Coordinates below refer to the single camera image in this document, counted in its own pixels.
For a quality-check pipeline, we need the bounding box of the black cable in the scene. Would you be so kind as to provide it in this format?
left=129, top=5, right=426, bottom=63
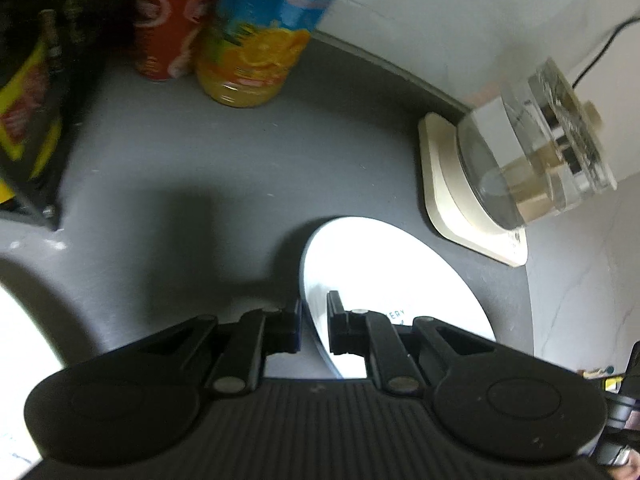
left=571, top=16, right=640, bottom=87

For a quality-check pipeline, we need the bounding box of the red drink can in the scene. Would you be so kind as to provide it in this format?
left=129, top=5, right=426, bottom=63
left=132, top=0, right=223, bottom=82

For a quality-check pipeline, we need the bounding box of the glass kettle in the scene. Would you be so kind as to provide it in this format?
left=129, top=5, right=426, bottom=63
left=456, top=56, right=619, bottom=229

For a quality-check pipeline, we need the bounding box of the small white plate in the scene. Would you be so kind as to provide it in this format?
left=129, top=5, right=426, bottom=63
left=298, top=216, right=497, bottom=380

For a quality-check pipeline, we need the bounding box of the black metal rack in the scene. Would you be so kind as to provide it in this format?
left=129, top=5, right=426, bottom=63
left=0, top=0, right=137, bottom=232

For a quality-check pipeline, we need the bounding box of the cream kettle base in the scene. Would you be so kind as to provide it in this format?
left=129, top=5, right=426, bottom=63
left=418, top=112, right=529, bottom=268

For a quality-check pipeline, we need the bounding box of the orange juice bottle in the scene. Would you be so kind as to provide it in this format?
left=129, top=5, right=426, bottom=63
left=195, top=0, right=362, bottom=109

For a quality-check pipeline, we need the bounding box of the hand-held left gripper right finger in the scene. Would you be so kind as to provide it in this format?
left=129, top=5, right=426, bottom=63
left=325, top=290, right=502, bottom=396

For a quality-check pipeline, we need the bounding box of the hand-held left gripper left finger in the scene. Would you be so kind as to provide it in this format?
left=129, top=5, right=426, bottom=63
left=131, top=300, right=304, bottom=394

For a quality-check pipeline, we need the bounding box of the large white plate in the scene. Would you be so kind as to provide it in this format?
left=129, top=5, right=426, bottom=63
left=0, top=284, right=66, bottom=467

